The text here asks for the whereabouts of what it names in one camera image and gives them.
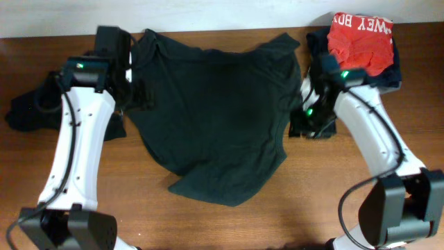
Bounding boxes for dark green t-shirt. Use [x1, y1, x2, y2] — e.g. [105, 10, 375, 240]
[127, 29, 301, 206]

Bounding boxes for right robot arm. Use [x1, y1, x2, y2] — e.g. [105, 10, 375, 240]
[289, 55, 443, 250]

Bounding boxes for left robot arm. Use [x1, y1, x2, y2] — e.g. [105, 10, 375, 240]
[15, 26, 135, 249]

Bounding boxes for navy folded t-shirt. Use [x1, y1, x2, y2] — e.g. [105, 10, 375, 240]
[306, 27, 402, 93]

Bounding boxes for red folded t-shirt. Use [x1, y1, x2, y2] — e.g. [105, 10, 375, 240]
[327, 12, 394, 76]

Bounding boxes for black t-shirt white letters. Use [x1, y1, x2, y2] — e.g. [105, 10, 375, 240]
[5, 52, 131, 132]

